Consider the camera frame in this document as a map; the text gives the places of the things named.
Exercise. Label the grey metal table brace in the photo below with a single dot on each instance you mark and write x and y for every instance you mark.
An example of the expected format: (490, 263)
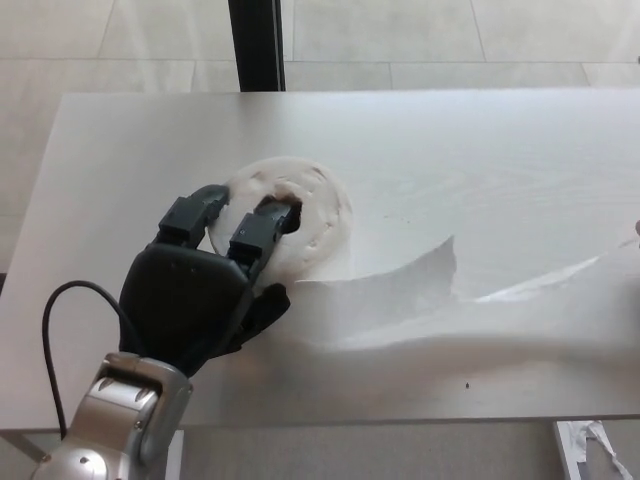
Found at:
(27, 445)

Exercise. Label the white metal table leg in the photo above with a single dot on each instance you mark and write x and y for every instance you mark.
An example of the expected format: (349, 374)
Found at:
(176, 455)
(566, 450)

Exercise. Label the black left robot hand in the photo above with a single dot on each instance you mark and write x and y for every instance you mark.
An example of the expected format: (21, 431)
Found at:
(185, 300)

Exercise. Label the white toilet paper roll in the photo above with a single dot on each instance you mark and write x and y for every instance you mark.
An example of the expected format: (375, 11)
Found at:
(320, 220)

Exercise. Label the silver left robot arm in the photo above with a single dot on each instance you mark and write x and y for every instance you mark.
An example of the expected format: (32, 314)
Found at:
(120, 420)

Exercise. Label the crumpled white paper scraps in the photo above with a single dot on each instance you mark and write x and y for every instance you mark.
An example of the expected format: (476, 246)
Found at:
(597, 445)

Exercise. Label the black vertical post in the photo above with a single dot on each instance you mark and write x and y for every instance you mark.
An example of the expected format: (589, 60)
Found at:
(257, 45)

